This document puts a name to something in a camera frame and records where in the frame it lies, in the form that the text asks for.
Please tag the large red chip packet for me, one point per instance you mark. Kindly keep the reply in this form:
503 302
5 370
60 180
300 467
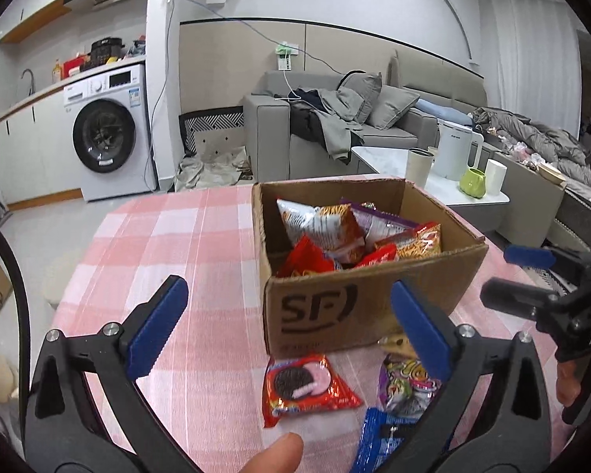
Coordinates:
305 261

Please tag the dark clothes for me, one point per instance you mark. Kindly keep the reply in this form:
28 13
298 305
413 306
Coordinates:
303 120

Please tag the green mug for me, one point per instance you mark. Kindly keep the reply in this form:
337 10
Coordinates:
473 183

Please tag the red cookie packet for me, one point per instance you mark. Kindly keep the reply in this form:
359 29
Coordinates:
300 384

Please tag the white wall cabinets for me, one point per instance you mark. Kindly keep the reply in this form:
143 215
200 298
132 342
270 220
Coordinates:
39 0

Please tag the orange noodle snack packet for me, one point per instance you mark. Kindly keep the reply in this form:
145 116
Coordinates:
418 244

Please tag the grey chaise sofa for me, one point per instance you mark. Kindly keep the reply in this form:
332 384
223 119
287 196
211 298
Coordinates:
527 207

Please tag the beige cup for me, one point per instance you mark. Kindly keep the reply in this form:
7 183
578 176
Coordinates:
418 170

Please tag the white kitchen base cabinets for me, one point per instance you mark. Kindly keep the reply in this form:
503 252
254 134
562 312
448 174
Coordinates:
29 148

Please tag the purple colourful snack packet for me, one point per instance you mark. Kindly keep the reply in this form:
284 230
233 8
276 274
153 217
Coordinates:
409 379

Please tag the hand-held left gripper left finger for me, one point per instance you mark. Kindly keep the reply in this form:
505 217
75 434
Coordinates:
157 327

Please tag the red box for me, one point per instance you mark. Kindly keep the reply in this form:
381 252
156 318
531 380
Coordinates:
74 66

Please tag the black pressure cooker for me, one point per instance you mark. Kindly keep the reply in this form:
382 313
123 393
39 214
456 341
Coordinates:
107 51

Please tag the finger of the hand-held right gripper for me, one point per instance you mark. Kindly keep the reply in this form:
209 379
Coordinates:
529 256
517 295

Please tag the light blue blanket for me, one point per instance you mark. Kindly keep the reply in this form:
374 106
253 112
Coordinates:
441 111

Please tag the beige bag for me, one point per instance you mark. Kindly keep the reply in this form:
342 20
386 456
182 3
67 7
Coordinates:
212 170

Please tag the person's left hand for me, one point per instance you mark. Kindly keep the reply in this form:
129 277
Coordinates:
271 456

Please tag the white washing machine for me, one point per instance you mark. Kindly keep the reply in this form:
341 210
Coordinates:
123 108

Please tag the blue snack packet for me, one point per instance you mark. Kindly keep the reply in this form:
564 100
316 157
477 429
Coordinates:
374 438

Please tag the pink plaid tablecloth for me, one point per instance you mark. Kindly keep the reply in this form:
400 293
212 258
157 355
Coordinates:
177 236

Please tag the white electric kettle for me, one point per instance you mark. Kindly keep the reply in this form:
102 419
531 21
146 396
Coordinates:
453 152

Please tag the small red snack packet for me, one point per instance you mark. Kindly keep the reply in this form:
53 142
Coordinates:
377 256

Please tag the white cup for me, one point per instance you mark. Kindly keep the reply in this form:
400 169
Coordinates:
496 177

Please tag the dark grey pillow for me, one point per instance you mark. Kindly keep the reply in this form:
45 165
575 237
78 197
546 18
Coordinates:
362 96

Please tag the wall socket charger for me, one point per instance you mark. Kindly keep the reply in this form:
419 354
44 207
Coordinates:
285 56

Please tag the white noodle snack packet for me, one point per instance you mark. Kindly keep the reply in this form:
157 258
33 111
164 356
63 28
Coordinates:
320 221

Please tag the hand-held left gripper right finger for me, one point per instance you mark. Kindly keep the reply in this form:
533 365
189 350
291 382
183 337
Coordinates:
421 330

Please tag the white coffee table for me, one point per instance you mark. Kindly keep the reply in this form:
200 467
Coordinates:
384 160

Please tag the purple white snack packet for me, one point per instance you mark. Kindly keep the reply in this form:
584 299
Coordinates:
379 224

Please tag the person's right hand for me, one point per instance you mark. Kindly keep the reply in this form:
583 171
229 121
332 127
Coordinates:
569 384

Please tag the light grey pillow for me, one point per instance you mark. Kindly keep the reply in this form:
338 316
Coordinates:
394 108

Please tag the brown cardboard box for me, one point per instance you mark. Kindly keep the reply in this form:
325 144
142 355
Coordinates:
325 305

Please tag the white curtain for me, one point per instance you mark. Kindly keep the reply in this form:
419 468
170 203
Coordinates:
532 59

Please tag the kitchen faucet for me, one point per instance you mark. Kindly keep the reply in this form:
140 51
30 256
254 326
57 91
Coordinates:
28 79

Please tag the grey down jacket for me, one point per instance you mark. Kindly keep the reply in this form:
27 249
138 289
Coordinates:
537 138

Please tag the yellow bottle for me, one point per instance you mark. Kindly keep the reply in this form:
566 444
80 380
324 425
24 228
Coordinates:
56 73

